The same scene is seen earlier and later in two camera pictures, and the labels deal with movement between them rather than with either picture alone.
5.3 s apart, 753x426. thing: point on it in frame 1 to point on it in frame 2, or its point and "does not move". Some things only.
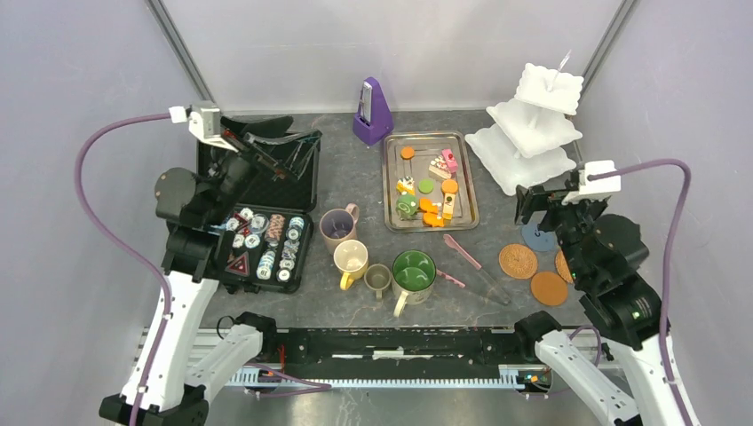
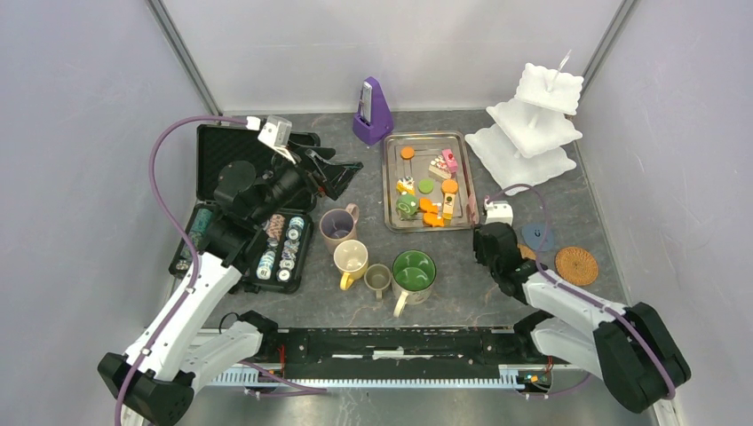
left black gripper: x=293 y=151 to x=336 y=177
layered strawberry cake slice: x=440 y=167 does not move
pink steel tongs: x=492 y=289 to x=471 y=206
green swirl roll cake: x=406 y=207 does not move
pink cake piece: x=451 y=162 does not move
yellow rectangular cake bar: x=447 y=211 does not move
